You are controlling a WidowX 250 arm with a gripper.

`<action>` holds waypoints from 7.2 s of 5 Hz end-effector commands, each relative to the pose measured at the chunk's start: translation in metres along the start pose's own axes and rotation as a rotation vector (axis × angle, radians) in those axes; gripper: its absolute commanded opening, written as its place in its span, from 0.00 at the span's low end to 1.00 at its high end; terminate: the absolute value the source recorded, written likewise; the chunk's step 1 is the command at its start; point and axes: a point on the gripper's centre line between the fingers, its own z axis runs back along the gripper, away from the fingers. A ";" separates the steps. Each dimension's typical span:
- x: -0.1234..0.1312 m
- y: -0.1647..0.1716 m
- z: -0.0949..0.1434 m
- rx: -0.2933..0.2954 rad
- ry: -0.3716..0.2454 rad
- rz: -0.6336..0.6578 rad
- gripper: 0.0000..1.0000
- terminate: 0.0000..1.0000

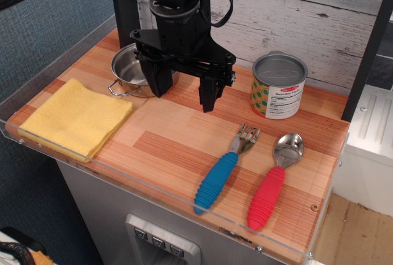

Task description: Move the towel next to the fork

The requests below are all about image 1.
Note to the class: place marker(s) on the toy food can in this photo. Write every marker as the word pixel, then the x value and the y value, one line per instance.
pixel 278 80

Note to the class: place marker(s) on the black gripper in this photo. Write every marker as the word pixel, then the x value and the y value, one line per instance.
pixel 182 42

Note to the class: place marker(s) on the silver toy fridge cabinet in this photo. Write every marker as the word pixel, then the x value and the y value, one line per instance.
pixel 135 224

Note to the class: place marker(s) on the small steel pot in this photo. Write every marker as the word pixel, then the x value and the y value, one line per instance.
pixel 129 78

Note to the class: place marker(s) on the red handled spoon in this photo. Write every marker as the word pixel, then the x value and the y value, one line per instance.
pixel 287 152

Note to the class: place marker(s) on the blue handled fork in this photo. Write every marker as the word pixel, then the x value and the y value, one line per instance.
pixel 212 185

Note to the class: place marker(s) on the yellow cloth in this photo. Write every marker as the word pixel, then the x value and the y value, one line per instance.
pixel 75 121

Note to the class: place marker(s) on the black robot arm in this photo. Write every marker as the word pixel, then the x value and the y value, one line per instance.
pixel 182 42

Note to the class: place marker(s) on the clear acrylic table guard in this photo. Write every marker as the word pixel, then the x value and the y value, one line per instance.
pixel 170 144

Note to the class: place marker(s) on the white toy sink unit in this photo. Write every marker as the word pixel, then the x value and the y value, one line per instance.
pixel 364 171

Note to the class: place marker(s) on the orange plush object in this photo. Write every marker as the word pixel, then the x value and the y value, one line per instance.
pixel 41 259

